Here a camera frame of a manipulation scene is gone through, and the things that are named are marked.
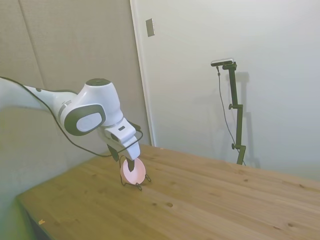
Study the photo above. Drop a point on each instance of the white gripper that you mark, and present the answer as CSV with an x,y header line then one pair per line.
x,y
133,151

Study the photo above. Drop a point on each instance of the pink plastic bowl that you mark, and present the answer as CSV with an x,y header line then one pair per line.
x,y
136,175

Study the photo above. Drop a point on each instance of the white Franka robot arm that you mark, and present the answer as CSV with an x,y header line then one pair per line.
x,y
100,105

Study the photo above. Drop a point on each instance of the small orange tape scrap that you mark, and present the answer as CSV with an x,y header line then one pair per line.
x,y
41,221

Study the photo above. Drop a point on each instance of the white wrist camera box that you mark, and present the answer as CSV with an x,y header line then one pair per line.
x,y
121,133

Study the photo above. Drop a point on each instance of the white door frame trim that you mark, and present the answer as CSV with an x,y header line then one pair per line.
x,y
142,70

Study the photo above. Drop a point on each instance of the dark green camera stand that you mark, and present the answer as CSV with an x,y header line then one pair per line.
x,y
238,117

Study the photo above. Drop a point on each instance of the grey wall switch plate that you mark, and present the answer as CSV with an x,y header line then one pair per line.
x,y
150,27

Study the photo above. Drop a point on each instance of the grey exterior camera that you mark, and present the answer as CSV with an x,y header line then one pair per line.
x,y
222,61

